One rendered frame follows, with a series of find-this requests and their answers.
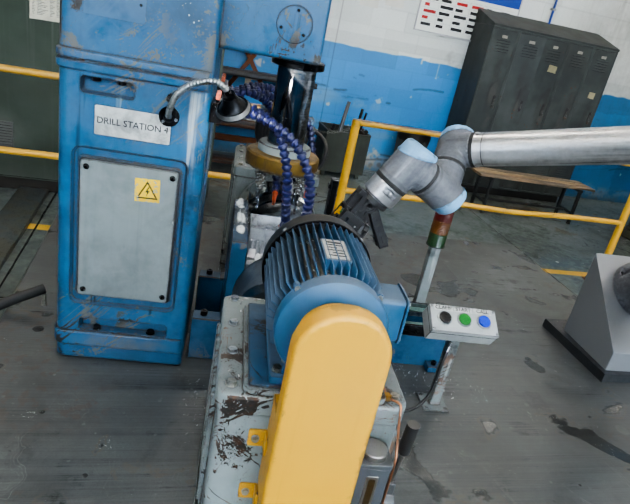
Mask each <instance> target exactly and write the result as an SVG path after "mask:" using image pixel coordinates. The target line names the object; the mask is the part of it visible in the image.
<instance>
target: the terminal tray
mask: <svg viewBox="0 0 630 504"><path fill-rule="evenodd" d="M254 215H257V216H254ZM280 222H281V218H280V217H273V216H266V215H259V214H252V213H251V214H250V220H249V244H248V248H251V249H256V254H257V253H259V255H261V254H262V253H263V252H264V249H265V246H266V244H267V242H268V241H269V239H270V237H271V236H272V235H273V234H274V232H275V231H276V230H277V229H278V228H279V227H278V225H279V224H280ZM254 225H256V226H257V227H254Z"/></svg>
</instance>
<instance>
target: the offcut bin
mask: <svg viewBox="0 0 630 504"><path fill-rule="evenodd" d="M350 104H351V102H349V101H347V104H346V107H345V110H344V113H343V116H342V120H341V123H340V124H335V123H327V122H320V121H319V127H318V131H319V130H320V131H322V133H321V132H320V133H321V134H322V135H323V136H324V138H325V139H326V141H327V144H328V155H327V159H326V161H325V163H324V165H323V166H322V168H321V169H320V175H324V173H325V171H329V172H337V173H341V172H342V167H343V162H344V158H345V153H346V148H347V143H348V139H349V134H350V130H349V129H350V128H349V129H347V130H349V131H345V132H343V131H344V130H345V129H346V128H348V127H349V126H347V125H344V123H345V120H346V116H347V113H348V110H349V107H350ZM362 127H363V126H361V127H360V129H359V133H358V138H357V142H356V147H355V151H354V156H353V161H352V165H351V170H350V174H352V175H354V179H357V180H358V176H359V175H360V176H362V174H363V170H364V165H365V161H366V157H367V152H368V148H369V144H370V139H371V137H372V136H371V135H370V134H368V133H369V132H368V130H365V129H364V128H362ZM343 129H344V130H343ZM342 130H343V131H342ZM323 131H325V132H327V131H329V132H332V131H334V132H337V131H338V133H335V134H332V133H334V132H332V133H330V134H326V133H324V132H323ZM339 131H342V132H340V133H339ZM329 132H327V133H329ZM315 148H316V150H315V152H314V153H316V156H317V157H318V158H319V164H320V162H321V160H322V158H323V155H324V145H323V142H322V140H321V139H320V138H319V137H318V136H317V138H316V145H315ZM319 164H318V165H319Z"/></svg>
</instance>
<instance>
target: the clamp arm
mask: <svg viewBox="0 0 630 504"><path fill-rule="evenodd" d="M338 185H339V179H338V178H336V177H331V181H330V183H329V182H328V188H329V190H328V195H327V200H326V205H325V210H324V214H326V215H330V214H331V213H332V212H333V208H334V204H335V199H336V194H337V190H338Z"/></svg>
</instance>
